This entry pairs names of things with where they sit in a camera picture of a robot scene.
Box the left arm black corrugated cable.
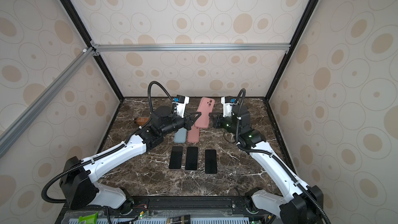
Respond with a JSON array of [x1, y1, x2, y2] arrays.
[[41, 80, 175, 204]]

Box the white slotted cable duct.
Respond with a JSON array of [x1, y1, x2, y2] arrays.
[[67, 217, 251, 224]]

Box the black frame post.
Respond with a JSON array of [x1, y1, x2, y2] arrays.
[[60, 0, 124, 101], [265, 0, 319, 102]]

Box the light blue phone case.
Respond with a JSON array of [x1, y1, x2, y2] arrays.
[[174, 128, 187, 144]]

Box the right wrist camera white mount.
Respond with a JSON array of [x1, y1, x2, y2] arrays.
[[221, 96, 237, 117]]

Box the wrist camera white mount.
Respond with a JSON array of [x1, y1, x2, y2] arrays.
[[221, 96, 237, 117], [173, 95, 190, 118]]

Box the green packet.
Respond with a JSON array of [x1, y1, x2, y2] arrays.
[[78, 212, 98, 224]]

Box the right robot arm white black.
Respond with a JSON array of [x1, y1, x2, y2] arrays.
[[209, 104, 330, 224]]

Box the diagonal aluminium rail left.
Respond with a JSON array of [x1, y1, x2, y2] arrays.
[[1, 47, 94, 157]]

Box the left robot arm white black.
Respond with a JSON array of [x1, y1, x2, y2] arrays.
[[60, 106, 202, 214]]

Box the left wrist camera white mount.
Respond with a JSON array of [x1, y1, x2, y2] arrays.
[[173, 95, 190, 118]]

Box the purple smartphone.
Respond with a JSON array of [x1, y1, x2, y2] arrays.
[[185, 147, 199, 171], [205, 149, 218, 174], [169, 146, 183, 170]]

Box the black smartphone rose edge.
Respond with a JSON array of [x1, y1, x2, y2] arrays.
[[194, 97, 215, 129]]

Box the pink cased smartphone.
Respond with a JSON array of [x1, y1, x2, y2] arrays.
[[187, 126, 200, 144]]

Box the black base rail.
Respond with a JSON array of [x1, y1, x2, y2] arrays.
[[56, 196, 283, 224]]

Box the black frame post left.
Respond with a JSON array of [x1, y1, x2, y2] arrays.
[[60, 0, 124, 101]]

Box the horizontal aluminium rail back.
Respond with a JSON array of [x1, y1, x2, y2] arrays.
[[94, 43, 290, 52]]

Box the black frame post right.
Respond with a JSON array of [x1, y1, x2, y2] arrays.
[[265, 0, 319, 102]]

